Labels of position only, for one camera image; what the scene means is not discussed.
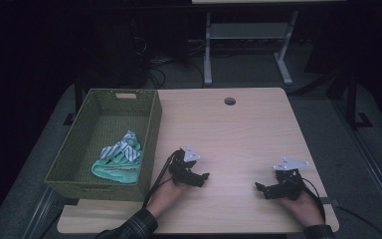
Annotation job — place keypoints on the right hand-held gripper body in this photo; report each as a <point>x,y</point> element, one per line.
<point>288,182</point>

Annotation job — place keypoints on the person's left hand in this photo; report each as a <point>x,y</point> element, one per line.
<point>165,199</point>

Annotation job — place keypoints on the grey metal rail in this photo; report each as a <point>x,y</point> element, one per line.
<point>371,159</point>
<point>38,215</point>

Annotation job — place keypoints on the black metal table leg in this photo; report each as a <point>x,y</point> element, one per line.
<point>77,96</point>

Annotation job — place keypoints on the grey table edge bracket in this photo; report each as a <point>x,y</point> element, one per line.
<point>328,201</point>

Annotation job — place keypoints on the green woven basket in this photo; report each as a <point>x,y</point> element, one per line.
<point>109,146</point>

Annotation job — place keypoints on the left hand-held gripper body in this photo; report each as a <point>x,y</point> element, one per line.
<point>184,171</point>

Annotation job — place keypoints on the white metal frame desk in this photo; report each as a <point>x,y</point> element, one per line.
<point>248,31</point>

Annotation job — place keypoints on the person's right hand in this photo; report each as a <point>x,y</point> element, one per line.
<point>303,209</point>

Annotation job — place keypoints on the mint green striped baby garment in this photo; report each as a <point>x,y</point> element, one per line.
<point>119,162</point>

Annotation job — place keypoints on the black metal stand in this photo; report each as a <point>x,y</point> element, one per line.
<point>353,99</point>

